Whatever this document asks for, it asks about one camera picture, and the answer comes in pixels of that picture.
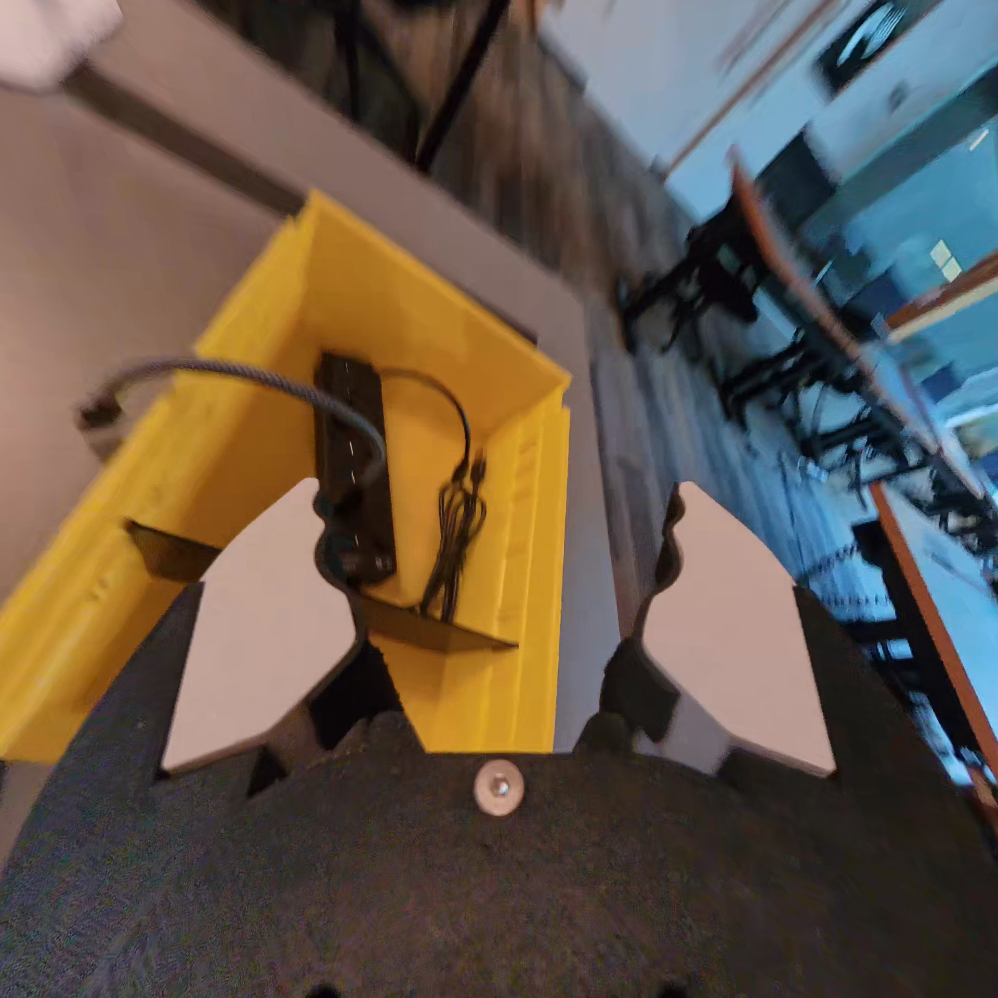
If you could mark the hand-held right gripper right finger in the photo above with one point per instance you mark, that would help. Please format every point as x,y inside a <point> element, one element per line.
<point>733,624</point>

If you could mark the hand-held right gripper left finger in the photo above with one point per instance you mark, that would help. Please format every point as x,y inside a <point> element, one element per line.
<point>257,624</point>

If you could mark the black usb hub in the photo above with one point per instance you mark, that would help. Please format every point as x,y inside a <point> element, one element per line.
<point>355,507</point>

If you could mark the yellow plastic bin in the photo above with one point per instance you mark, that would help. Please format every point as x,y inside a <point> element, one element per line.
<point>234,468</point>

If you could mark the wooden edged desk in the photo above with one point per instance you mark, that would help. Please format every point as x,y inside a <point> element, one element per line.
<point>920,592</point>
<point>819,312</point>

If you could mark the black office chair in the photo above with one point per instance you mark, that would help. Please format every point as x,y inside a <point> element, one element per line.
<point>702,265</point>

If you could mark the black pole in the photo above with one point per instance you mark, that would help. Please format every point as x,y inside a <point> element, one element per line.
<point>460,86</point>

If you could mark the white flat object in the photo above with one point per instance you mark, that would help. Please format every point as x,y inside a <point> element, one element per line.
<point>47,31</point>

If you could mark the dark framed wall picture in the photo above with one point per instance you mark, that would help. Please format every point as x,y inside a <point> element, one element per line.
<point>861,39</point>

